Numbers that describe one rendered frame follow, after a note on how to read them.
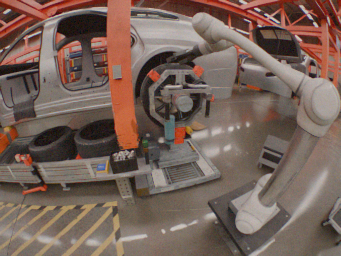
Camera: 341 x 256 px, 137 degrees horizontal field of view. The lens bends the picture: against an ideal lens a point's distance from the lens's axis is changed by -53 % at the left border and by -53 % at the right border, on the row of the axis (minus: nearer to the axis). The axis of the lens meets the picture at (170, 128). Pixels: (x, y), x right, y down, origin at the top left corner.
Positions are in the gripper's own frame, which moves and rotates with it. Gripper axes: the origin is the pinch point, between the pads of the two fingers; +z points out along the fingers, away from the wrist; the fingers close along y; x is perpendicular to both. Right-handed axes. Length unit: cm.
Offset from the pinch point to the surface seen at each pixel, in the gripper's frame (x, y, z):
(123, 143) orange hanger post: -46, -21, 53
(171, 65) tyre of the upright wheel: 8.3, 25.6, 20.6
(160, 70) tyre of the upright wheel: 6.3, 17.5, 28.3
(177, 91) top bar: -18.4, 8.7, 10.4
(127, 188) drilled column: -83, -30, 54
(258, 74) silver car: 8, 279, -39
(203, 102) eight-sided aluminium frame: -30, 48, 11
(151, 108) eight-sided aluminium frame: -24.6, 8.4, 40.3
